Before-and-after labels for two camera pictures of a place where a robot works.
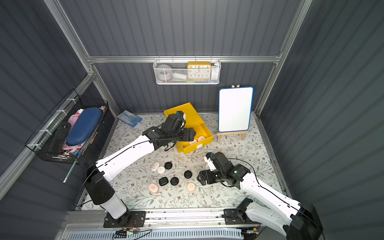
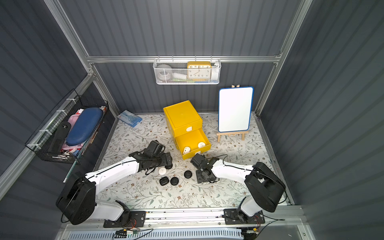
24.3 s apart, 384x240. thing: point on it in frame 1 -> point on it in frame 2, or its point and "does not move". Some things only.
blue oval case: (85, 125) does not move
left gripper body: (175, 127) -> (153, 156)
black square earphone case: (163, 181) does not move
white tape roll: (164, 72) does not move
